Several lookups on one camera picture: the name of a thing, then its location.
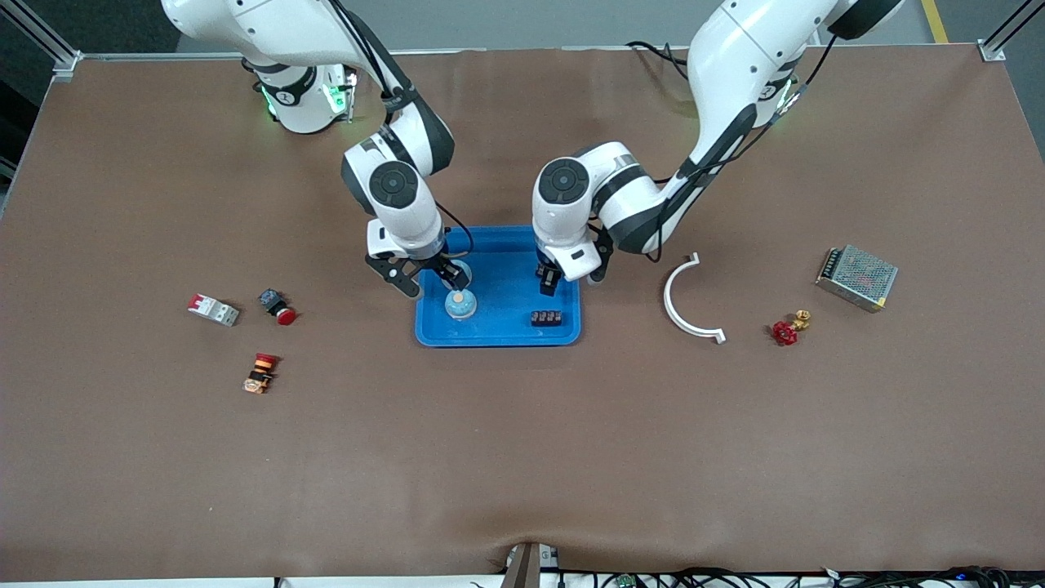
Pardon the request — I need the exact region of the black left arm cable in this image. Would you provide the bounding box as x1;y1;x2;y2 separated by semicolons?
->
645;33;842;264

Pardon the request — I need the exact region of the white red circuit breaker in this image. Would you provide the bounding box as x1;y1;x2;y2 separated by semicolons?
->
187;294;241;327

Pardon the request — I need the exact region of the aluminium frame corner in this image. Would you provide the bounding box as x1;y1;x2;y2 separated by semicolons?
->
978;0;1045;63
0;0;84;82

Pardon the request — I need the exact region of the aluminium table rail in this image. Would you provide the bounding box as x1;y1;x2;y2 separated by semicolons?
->
78;42;993;62

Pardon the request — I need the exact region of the yellow floor tape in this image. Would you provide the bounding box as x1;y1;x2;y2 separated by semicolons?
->
921;0;953;44

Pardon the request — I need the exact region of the brown camera mount post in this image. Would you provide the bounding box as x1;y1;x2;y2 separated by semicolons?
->
500;541;561;588

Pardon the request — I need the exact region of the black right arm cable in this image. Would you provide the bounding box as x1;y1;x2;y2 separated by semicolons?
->
327;0;476;274

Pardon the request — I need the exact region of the brown table mat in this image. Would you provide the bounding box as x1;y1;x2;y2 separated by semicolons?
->
0;42;1045;582

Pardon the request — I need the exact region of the brass valve red handwheel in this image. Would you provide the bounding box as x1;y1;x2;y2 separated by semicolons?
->
772;310;812;346

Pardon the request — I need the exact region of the black cable bundle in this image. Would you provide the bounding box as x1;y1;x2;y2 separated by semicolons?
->
469;566;1045;588

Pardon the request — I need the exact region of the metal mesh power supply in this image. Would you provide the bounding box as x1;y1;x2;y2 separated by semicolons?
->
816;244;899;314

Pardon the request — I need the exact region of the black red push button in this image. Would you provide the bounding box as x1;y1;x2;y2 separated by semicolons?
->
258;288;297;327

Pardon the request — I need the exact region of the blue plastic tray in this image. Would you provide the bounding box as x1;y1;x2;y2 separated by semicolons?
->
415;225;582;348

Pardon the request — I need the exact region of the red orange button switch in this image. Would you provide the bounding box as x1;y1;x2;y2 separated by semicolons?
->
242;353;281;394

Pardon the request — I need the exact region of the white half-ring pipe clamp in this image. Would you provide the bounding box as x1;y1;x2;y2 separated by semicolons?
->
663;252;727;345

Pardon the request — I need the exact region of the black left base cable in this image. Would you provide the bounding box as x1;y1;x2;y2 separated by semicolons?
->
627;39;695;87

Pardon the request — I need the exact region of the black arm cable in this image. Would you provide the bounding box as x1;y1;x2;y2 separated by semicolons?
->
645;33;842;264
327;0;476;274

